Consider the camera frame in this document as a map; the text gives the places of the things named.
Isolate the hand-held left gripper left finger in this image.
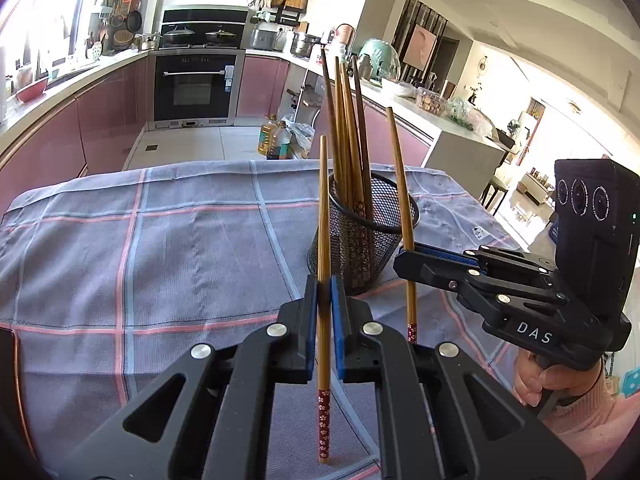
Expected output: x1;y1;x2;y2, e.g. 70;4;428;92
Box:
55;275;322;480

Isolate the black mesh utensil holder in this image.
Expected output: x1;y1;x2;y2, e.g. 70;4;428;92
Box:
306;170;420;297

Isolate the black range hood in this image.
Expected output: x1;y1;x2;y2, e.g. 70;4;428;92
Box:
161;7;250;49

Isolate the pink bowl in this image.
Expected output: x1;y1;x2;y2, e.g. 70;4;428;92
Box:
14;77;50;104

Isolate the pink wall painting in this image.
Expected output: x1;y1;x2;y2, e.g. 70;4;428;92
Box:
403;23;432;69

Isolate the black stool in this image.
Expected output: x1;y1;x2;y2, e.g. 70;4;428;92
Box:
479;179;507;217

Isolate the yellow cooking oil bottle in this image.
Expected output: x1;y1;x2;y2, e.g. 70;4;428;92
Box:
257;113;279;156

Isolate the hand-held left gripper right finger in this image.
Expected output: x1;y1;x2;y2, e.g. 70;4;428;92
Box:
330;275;587;480

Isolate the person's right forearm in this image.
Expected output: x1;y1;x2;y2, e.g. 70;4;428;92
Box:
542;352;640;479

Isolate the clear food container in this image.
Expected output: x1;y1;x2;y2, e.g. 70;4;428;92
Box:
415;87;449;117

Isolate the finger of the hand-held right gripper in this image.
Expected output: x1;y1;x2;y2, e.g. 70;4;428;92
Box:
399;241;557;277
392;249;569;327

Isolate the wall rail with hanging pans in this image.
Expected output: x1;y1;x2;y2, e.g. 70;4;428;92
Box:
97;0;144;52

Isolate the plaid grey tablecloth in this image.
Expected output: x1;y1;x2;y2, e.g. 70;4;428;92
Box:
0;158;532;480

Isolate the white kitchen countertop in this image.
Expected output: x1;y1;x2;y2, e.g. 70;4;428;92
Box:
244;47;507;162

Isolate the black wall rack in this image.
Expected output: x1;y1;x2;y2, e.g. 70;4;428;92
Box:
249;0;307;27

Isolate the silver rice cooker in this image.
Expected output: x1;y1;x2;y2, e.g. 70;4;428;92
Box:
249;27;279;51

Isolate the built-in black oven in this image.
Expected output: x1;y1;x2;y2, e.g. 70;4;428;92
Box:
153;53;239;124

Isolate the black wok with lid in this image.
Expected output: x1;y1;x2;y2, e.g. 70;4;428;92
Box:
162;24;196;46

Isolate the steel stockpot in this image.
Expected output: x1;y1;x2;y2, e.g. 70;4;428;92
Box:
290;32;321;59

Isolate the dark cooking oil bottle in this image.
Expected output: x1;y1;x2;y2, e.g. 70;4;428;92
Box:
266;119;292;161

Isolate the clear plastic bag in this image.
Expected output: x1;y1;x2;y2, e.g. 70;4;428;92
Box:
288;120;316;159

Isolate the person's right hand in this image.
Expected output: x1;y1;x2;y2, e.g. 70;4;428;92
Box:
512;348;604;407

